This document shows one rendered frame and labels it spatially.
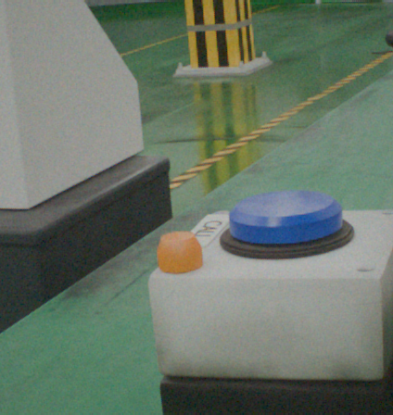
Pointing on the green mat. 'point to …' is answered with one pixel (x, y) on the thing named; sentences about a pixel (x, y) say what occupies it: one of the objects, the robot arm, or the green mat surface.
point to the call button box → (285, 322)
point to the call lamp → (179, 252)
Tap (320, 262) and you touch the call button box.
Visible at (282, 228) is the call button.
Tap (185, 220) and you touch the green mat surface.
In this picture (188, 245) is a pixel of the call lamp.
